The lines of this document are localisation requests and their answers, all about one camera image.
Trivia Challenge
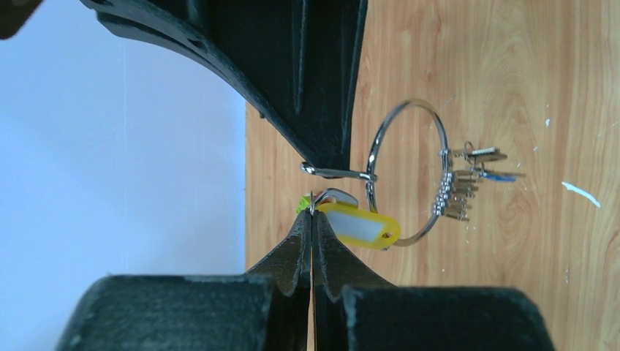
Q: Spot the silver key with yellow tag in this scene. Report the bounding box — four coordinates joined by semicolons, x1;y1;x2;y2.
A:
295;188;401;250

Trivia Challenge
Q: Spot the large keyring with keys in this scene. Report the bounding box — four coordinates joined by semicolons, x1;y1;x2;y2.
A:
300;99;527;248

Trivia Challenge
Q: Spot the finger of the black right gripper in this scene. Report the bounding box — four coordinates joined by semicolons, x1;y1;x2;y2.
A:
86;0;368;170

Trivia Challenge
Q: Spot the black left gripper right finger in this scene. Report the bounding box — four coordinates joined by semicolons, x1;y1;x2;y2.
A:
311;211;554;350

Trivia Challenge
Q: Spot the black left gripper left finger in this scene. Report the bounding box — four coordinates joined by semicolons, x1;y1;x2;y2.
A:
57;211;311;350

